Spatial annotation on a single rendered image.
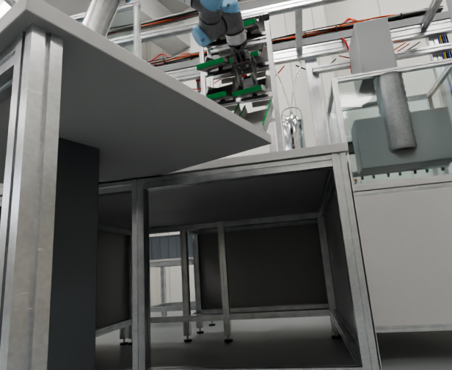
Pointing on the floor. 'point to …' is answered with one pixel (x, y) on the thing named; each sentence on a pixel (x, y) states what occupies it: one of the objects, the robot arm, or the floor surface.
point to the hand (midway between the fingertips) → (247, 81)
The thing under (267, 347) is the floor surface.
